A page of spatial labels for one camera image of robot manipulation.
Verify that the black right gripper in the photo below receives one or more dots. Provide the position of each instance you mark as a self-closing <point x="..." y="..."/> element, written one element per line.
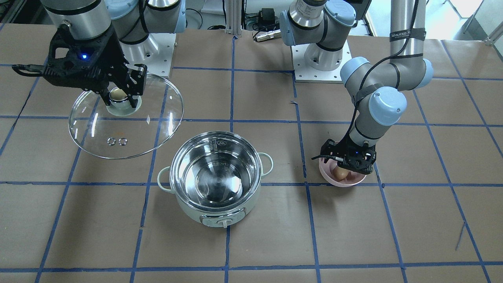
<point x="107" y="59"/>

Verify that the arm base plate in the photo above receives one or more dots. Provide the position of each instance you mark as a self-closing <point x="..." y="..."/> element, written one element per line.
<point x="156" y="52"/>
<point x="314" y="65"/>

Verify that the glass pot lid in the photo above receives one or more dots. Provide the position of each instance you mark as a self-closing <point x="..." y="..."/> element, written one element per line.
<point x="119" y="131"/>

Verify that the black power adapter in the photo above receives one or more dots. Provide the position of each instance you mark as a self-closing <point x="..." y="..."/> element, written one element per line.
<point x="266" y="17"/>

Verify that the aluminium frame post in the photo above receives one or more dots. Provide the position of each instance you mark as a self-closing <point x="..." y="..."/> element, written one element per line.
<point x="234" y="17"/>

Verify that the pale green electric pot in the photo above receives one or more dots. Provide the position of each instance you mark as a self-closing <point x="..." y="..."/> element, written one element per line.
<point x="216" y="177"/>

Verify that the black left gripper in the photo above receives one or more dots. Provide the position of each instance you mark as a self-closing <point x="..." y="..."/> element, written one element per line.
<point x="371" y="156"/>

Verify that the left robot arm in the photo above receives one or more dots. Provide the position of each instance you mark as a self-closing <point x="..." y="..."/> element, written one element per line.
<point x="375" y="89"/>

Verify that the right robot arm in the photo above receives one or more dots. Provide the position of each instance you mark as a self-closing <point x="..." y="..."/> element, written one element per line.
<point x="133" y="20"/>

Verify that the brown egg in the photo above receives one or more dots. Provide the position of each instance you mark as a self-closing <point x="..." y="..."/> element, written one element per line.
<point x="340" y="173"/>

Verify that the pink bowl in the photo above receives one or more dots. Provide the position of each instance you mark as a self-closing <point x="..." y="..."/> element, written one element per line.
<point x="326" y="168"/>

